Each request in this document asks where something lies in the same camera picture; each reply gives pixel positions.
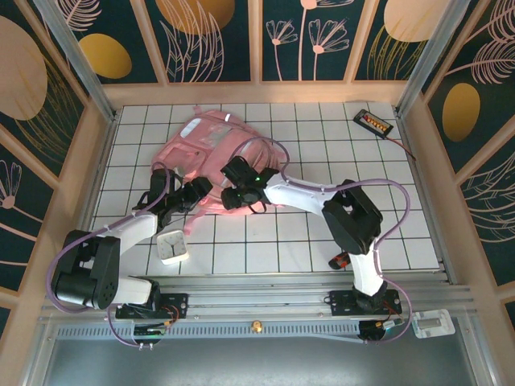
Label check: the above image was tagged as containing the pink backpack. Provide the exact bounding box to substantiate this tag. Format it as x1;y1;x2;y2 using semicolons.
151;105;290;236

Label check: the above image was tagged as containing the white square alarm clock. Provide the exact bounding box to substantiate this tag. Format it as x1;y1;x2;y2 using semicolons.
155;229;190;265

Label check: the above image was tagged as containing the red black utility knife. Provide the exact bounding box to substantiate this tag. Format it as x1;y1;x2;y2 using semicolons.
328;252;351;270

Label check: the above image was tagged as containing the black power connector module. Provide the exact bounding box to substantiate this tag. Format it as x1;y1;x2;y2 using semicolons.
359;319;406;346
132;321;168;349

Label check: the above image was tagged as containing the black charger board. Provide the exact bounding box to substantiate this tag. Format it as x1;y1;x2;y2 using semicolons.
352;108;394;138

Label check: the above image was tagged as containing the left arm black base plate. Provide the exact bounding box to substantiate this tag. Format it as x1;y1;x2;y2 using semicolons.
115;292;189;321

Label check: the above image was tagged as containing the aluminium extrusion rail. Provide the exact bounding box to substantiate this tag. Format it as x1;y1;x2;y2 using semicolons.
39;272;478;322

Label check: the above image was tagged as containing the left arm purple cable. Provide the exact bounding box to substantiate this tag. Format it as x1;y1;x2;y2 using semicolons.
44;161;178;349

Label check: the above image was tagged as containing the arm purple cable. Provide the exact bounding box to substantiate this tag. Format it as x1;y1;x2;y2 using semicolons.
229;137;414;347
44;161;178;349

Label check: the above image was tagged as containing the grey slotted cable duct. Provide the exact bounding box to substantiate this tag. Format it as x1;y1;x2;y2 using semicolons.
56;321;363;343

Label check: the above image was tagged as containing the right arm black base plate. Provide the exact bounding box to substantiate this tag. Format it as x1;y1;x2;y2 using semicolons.
328;288;402;317

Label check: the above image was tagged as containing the red black charger cable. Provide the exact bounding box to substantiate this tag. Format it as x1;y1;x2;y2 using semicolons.
381;134;418;162

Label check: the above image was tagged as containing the left aluminium corner post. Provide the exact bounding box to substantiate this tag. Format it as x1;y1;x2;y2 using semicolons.
34;0;118;121

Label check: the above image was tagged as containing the aluminium corner post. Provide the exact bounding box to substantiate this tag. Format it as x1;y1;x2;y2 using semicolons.
34;0;118;121
395;0;472;117

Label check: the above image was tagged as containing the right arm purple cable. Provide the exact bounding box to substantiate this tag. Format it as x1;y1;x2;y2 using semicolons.
229;137;414;347

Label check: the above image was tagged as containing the white plastic bracket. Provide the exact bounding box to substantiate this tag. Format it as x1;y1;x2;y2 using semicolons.
410;308;455;339

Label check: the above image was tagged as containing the right aluminium corner post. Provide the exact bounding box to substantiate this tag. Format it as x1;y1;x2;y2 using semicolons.
395;0;472;117

